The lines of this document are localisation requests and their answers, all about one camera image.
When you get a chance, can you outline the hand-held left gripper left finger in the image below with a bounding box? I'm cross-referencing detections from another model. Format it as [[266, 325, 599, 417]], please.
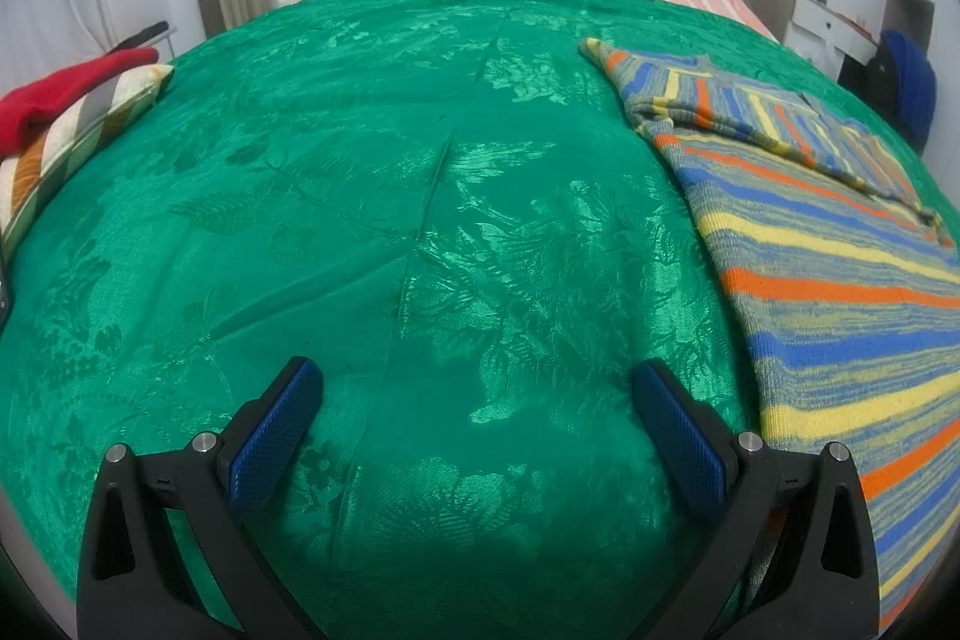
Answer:
[[77, 355, 325, 640]]

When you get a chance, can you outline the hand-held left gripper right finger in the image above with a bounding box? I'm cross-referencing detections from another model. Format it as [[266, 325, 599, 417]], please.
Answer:
[[631, 359, 880, 640]]

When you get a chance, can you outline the striped knit sweater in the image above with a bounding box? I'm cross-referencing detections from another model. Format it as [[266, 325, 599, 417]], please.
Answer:
[[579, 38, 960, 637]]

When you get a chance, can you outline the green patterned blanket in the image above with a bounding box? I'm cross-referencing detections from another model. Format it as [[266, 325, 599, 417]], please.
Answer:
[[0, 0, 960, 640]]

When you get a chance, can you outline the red knit cloth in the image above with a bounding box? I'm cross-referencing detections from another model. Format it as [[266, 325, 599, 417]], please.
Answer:
[[0, 47, 160, 155]]

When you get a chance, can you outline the black jacket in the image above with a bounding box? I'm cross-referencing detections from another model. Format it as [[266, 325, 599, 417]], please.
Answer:
[[838, 44, 901, 116]]

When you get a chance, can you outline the black item on cabinet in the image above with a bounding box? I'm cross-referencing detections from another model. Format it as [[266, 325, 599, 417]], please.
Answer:
[[112, 20, 172, 53]]

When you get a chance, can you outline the white desk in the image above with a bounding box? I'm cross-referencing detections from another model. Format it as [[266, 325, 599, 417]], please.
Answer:
[[746, 0, 886, 64]]

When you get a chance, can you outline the white wardrobe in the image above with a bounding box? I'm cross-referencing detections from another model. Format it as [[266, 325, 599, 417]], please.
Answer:
[[862, 0, 960, 109]]

